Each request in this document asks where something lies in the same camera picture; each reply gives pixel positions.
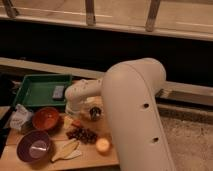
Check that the wooden cutting board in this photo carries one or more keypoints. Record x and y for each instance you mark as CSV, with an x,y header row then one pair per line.
x,y
90,157

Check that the white crumpled cloth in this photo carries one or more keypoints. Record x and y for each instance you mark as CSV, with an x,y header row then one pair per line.
x,y
19,117

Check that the yellow round fruit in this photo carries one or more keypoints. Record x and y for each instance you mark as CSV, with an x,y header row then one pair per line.
x,y
102,146

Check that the grey sponge block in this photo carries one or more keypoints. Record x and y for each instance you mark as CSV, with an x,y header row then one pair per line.
x,y
58,92

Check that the small metal cup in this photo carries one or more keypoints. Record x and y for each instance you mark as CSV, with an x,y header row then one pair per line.
x,y
95,113

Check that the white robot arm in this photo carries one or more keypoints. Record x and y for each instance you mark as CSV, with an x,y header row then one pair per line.
x,y
128,92

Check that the orange red pepper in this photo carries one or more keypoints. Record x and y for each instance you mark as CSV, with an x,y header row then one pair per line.
x,y
76,123

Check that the yellow banana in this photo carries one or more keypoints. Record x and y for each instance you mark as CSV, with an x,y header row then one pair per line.
x,y
66,150

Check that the orange bowl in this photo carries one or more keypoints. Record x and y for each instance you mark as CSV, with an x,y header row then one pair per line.
x,y
45,118

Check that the green plastic tray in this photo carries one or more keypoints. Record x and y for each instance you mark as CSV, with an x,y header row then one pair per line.
x,y
37,90

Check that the bunch of dark grapes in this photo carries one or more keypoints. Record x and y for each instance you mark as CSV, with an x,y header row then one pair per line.
x,y
84,135

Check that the purple bowl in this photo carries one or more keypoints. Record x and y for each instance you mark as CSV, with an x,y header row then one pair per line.
x,y
33,146

